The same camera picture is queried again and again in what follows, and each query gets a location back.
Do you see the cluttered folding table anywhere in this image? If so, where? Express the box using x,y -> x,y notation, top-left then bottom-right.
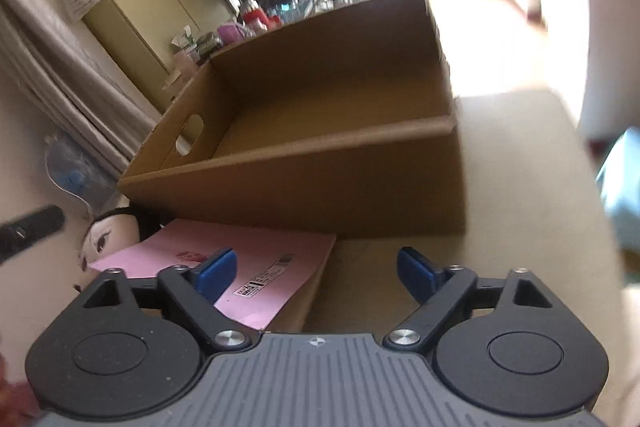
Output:
162,3 -> 286,93

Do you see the plush doll black hair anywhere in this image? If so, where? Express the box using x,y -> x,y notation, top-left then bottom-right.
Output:
73,205 -> 163,293

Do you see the water dispenser with bottle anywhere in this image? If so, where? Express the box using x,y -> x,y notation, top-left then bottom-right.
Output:
44,132 -> 117,217

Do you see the pink paper envelope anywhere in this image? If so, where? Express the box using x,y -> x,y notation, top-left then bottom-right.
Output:
91,219 -> 336,333

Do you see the grey curtain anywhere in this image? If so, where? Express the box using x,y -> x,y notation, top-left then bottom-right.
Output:
1,0 -> 156,176

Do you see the brown cardboard box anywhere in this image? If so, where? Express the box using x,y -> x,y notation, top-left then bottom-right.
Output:
119,0 -> 465,239

